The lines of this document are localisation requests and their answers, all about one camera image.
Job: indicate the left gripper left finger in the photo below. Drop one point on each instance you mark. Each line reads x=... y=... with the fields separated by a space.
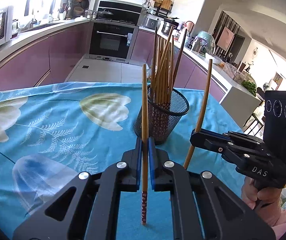
x=88 y=206

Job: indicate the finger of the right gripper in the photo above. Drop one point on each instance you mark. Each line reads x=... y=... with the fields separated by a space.
x=210 y=135
x=220 y=147

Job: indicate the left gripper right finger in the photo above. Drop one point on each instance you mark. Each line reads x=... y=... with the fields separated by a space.
x=202 y=206

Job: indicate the bamboo chopstick red end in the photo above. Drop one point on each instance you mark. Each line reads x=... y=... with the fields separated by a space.
x=144 y=137

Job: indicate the dark wooden chopstick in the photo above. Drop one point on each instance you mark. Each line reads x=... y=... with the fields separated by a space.
x=179 y=57

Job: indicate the right hand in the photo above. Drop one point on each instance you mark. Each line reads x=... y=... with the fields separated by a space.
x=268 y=197

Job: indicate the black mesh utensil holder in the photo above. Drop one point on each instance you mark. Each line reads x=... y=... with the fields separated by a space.
x=163 y=118

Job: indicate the blue floral tablecloth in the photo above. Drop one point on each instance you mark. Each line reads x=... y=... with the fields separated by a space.
x=50 y=134

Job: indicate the mint green appliance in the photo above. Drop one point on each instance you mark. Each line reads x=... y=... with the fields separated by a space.
x=204 y=43

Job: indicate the pink thermos jug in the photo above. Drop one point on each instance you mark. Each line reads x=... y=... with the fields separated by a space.
x=189 y=25

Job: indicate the steel stock pot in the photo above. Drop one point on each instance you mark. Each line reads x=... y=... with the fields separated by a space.
x=168 y=24

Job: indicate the silver rice cooker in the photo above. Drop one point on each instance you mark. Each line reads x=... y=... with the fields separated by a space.
x=150 y=23

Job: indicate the black built-in oven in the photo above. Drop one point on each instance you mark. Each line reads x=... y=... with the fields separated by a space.
x=112 y=41

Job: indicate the black range hood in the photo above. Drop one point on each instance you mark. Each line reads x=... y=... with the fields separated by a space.
x=123 y=11

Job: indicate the pink lower cabinets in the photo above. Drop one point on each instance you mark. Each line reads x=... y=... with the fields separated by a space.
x=60 y=53

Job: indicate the black wok with lid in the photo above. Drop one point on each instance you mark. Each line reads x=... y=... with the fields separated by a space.
x=104 y=15

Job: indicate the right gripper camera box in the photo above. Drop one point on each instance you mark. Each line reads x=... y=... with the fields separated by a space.
x=274 y=135

